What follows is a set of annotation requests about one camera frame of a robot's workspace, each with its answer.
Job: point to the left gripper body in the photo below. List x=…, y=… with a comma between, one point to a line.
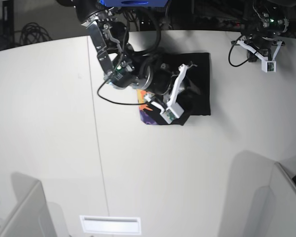
x=262, y=44

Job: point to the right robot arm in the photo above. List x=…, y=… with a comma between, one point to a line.
x=115, y=54

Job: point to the blue box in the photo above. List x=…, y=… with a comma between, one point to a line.
x=133, y=3

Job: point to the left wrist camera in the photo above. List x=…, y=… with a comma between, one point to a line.
x=268, y=66

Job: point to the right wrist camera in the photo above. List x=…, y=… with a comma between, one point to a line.
x=171, y=113

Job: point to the white partition left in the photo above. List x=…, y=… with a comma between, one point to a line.
x=30, y=217

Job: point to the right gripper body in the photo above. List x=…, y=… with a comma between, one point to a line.
x=157, y=77

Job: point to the white partition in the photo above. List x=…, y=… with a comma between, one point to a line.
x=283, y=223
x=30, y=217

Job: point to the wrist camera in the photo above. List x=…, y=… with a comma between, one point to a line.
x=268, y=66
x=171, y=113

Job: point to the power strip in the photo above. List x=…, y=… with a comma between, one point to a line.
x=227, y=23

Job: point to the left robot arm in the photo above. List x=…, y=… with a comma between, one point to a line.
x=263, y=22

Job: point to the white partition right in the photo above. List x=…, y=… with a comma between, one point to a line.
x=283, y=223

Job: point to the black T-shirt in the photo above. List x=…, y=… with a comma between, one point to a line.
x=194, y=94

